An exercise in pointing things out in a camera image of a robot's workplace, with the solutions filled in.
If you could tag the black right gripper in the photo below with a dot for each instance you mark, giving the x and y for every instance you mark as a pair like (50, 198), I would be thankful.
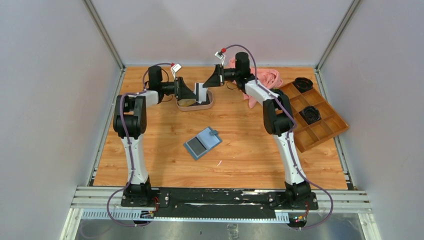
(216, 80)

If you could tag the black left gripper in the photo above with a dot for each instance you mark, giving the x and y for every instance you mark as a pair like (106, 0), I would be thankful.
(182, 92)

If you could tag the white silver credit card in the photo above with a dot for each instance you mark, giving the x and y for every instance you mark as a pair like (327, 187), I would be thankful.
(200, 92)

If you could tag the teal leather card holder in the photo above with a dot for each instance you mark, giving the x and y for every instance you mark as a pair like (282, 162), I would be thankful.
(209, 137)

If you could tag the black credit card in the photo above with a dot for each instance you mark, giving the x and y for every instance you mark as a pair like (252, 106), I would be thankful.
(196, 146)

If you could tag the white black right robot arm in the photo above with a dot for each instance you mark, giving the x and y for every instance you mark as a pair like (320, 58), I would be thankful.
(278, 121)

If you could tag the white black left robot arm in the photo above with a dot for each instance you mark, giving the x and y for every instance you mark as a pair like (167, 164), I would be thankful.
(130, 123)

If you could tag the gold credit card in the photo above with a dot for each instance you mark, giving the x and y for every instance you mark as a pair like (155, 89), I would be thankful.
(186, 102)

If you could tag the beige oval tray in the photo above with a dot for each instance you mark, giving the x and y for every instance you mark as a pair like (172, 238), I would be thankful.
(208, 104)

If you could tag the pink cloth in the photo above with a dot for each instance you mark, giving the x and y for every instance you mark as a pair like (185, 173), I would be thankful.
(270, 78)

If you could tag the rolled tie orange pattern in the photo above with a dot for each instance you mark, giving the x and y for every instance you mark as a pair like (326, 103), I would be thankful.
(303, 84)

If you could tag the wooden compartment organizer tray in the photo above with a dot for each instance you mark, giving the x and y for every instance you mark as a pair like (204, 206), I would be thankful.
(330, 126)

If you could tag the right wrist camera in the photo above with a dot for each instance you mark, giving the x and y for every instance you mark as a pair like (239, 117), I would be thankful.
(221, 56)

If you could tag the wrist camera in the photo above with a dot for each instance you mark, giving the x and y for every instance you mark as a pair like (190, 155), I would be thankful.
(221, 56)
(175, 67)

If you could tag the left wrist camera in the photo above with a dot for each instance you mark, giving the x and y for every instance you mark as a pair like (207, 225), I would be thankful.
(175, 67)

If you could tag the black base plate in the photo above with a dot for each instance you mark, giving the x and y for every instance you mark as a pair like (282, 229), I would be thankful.
(220, 203)

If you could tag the aluminium frame rail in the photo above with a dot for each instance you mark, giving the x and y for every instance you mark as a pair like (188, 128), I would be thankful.
(104, 203)

